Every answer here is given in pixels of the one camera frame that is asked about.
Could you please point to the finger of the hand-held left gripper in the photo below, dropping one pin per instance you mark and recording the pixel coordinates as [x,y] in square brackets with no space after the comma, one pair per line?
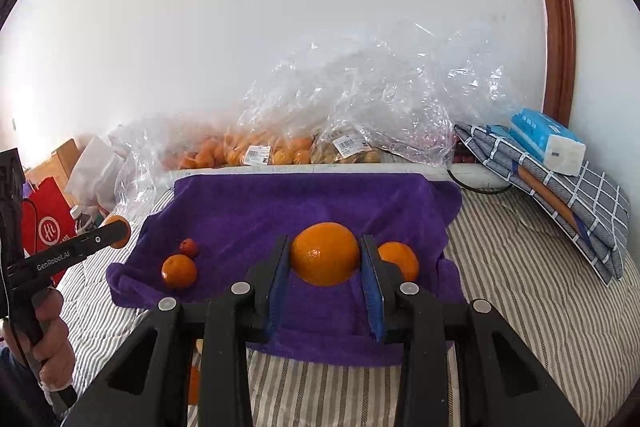
[70,252]

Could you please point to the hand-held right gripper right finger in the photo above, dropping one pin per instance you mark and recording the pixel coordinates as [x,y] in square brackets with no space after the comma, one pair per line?
[372,297]

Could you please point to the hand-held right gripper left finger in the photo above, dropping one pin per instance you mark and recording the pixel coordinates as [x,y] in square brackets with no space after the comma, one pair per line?
[279,292]

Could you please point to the small orange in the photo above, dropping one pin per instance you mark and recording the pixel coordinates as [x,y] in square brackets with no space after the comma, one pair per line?
[402,259]
[116,220]
[193,384]
[179,271]

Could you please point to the large orange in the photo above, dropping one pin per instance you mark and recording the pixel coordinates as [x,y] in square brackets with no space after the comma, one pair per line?
[325,252]

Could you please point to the purple towel covered tray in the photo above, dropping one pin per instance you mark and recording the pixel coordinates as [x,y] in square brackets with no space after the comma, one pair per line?
[300,202]

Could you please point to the small red fruit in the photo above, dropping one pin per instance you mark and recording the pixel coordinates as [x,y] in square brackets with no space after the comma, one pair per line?
[190,248]

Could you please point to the person's left forearm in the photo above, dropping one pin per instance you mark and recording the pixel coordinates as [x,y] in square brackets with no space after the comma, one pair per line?
[15,387]

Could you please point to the person's left hand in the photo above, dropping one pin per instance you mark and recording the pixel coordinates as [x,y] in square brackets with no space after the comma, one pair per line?
[56,332]

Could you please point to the drink bottle white cap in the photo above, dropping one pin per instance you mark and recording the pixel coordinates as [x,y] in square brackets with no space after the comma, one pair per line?
[80,219]

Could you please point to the red paper bag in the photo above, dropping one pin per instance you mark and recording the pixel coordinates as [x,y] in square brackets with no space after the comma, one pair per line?
[47,212]

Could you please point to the white plastic bag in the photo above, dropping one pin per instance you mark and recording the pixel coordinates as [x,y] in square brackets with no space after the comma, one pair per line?
[95,172]

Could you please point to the small clear plastic bag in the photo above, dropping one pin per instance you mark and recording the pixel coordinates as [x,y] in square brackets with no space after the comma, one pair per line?
[140,167]

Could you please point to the clear bag of longans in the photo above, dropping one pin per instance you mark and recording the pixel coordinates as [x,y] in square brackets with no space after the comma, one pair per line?
[350,152]

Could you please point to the clear bag of oranges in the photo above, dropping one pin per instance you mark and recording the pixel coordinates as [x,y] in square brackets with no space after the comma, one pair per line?
[235,152]

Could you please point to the large crumpled clear plastic bag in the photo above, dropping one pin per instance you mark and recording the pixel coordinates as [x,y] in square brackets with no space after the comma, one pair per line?
[390,87]

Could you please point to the blue white tissue pack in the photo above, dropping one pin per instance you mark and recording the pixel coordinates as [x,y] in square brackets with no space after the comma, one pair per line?
[545,137]

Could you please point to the grey checked cloth bag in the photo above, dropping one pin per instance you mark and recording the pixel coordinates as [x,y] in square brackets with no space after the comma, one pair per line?
[595,207]

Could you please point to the brown wooden door frame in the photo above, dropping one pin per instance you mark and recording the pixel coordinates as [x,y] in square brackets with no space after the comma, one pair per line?
[557,32]

